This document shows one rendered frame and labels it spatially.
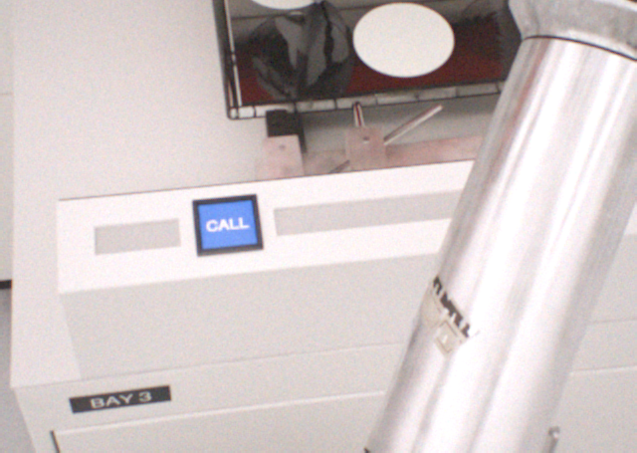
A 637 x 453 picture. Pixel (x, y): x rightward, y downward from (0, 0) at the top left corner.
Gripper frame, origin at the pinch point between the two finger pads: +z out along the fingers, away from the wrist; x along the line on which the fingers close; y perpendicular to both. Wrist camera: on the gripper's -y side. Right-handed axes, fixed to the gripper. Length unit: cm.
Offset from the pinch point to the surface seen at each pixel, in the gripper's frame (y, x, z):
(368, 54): -8.0, 1.6, 1.3
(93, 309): -14.9, 40.9, -1.8
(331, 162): -14.4, 12.9, 3.3
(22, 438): 29, 36, 91
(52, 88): 16.2, 23.9, 9.3
